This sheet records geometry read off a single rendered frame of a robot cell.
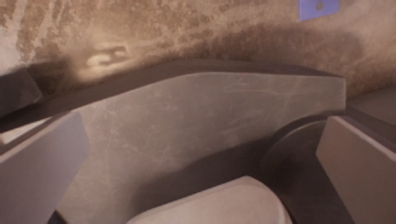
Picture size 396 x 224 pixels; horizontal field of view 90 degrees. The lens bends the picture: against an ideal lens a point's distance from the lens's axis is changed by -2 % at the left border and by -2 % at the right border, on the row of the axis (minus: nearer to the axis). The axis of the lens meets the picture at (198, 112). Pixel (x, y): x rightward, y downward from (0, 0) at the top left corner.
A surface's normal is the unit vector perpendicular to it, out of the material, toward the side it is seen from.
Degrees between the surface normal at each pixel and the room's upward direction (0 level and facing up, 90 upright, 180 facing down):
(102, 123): 0
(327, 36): 0
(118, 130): 0
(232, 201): 90
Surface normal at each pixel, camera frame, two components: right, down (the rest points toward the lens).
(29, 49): 0.17, 0.37
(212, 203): -0.27, -0.87
